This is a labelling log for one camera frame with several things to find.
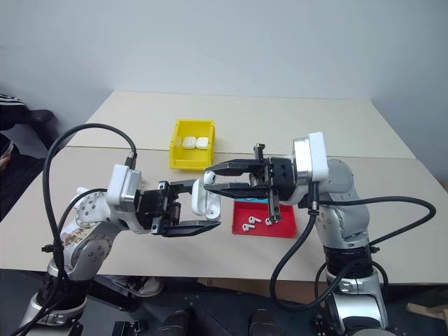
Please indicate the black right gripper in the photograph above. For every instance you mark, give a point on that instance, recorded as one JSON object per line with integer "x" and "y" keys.
{"x": 284, "y": 182}

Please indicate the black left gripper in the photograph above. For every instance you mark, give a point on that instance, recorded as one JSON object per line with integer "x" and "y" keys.
{"x": 154, "y": 206}

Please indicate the white earbud case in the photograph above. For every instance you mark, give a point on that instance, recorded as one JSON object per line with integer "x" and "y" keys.
{"x": 202, "y": 143}
{"x": 189, "y": 143}
{"x": 200, "y": 203}

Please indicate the white earbud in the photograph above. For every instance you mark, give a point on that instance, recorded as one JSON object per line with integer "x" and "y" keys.
{"x": 255, "y": 220}
{"x": 210, "y": 178}
{"x": 247, "y": 227}
{"x": 269, "y": 221}

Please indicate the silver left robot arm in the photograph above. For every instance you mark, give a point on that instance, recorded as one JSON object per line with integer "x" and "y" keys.
{"x": 91, "y": 241}

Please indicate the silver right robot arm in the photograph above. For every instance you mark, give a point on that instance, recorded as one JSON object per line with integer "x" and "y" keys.
{"x": 344, "y": 217}

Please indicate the yellow plastic bin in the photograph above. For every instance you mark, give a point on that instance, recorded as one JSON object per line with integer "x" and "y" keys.
{"x": 189, "y": 164}

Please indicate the closed white earbud case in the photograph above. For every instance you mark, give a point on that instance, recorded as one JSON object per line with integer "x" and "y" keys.
{"x": 202, "y": 143}
{"x": 189, "y": 143}

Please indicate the blue card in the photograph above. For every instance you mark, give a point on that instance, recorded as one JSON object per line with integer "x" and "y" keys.
{"x": 252, "y": 200}

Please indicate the red plastic tray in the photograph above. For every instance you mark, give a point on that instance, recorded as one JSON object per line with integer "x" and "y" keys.
{"x": 288, "y": 220}

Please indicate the grey sneaker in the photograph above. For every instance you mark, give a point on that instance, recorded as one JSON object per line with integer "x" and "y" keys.
{"x": 143, "y": 286}

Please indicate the dark rounded shape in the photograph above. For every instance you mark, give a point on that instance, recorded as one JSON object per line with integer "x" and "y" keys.
{"x": 176, "y": 323}
{"x": 263, "y": 323}

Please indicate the person in black clothes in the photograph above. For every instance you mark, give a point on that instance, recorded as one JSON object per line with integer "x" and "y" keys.
{"x": 14, "y": 115}

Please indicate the light wooden piece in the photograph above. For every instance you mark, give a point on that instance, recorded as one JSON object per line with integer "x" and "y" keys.
{"x": 428, "y": 309}

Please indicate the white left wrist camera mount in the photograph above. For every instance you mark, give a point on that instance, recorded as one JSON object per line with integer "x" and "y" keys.
{"x": 115, "y": 185}

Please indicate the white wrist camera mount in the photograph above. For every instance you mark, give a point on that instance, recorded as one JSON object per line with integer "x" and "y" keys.
{"x": 115, "y": 185}
{"x": 319, "y": 154}

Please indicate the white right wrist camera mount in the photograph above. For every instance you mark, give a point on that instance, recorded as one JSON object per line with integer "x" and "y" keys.
{"x": 319, "y": 154}

